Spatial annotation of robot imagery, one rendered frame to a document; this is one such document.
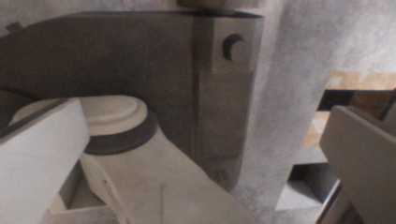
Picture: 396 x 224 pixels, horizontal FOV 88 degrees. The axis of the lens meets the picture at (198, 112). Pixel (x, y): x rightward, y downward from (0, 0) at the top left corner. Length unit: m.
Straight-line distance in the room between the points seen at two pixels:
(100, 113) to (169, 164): 0.13
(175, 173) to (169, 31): 0.28
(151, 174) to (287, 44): 0.59
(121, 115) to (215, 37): 0.22
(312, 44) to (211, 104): 0.43
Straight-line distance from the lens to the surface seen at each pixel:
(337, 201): 0.47
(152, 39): 0.45
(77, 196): 0.49
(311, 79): 0.84
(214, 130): 0.53
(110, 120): 0.35
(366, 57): 0.95
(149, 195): 0.28
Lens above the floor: 0.61
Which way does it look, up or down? 59 degrees down
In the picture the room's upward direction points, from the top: 161 degrees clockwise
